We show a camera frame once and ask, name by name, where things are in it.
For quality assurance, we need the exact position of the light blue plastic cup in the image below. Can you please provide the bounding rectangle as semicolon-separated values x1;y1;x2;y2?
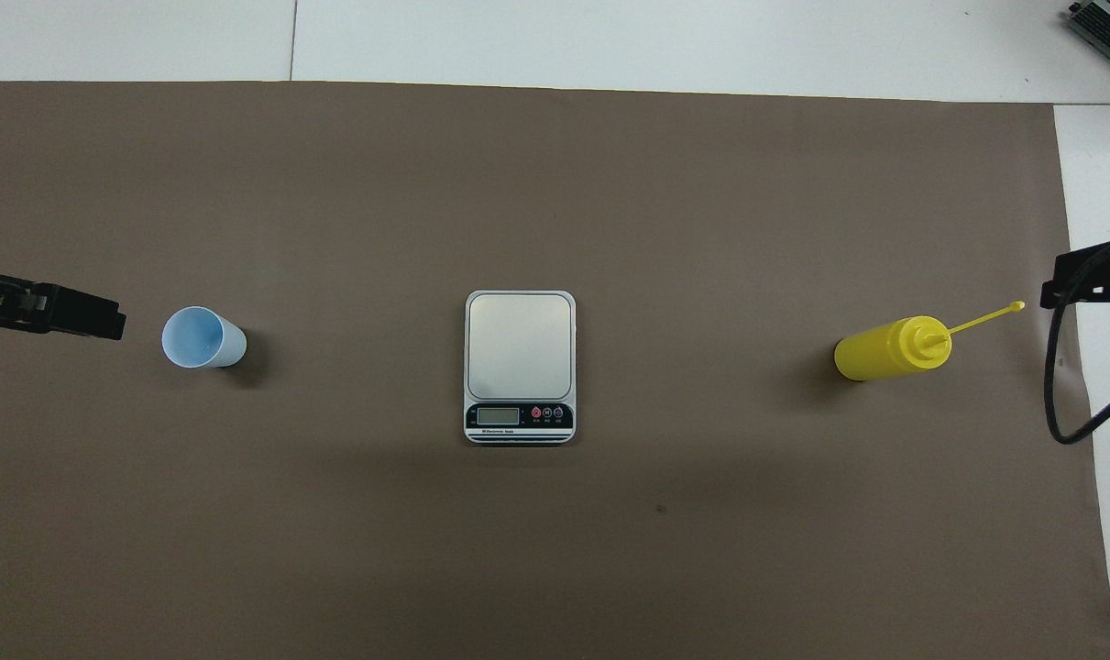
161;306;247;369

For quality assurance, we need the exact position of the yellow squeeze bottle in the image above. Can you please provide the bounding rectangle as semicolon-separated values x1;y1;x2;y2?
834;301;1026;382

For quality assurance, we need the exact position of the silver digital kitchen scale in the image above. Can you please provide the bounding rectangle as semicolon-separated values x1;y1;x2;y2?
464;290;577;446

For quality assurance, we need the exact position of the brown paper table mat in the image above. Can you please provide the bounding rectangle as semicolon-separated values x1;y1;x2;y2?
0;81;1110;660

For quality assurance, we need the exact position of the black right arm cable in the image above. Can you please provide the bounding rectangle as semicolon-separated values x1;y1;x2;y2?
1046;275;1110;446

